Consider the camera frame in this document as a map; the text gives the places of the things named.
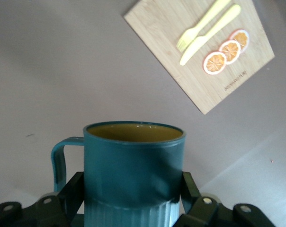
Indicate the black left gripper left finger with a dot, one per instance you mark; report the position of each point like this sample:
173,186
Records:
50,210

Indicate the dried orange slice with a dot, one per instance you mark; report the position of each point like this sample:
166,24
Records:
231,50
214,63
242,37

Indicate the yellow plastic fork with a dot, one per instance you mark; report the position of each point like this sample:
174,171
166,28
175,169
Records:
204,21

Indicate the bamboo cutting board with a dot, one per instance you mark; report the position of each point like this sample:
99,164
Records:
157,23

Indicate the yellow plastic knife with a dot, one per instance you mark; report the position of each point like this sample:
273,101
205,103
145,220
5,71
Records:
218,26

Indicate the brown table cover sheet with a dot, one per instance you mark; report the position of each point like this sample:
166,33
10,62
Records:
50,71

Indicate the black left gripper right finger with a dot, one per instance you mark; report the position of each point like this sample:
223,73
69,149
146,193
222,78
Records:
204,212

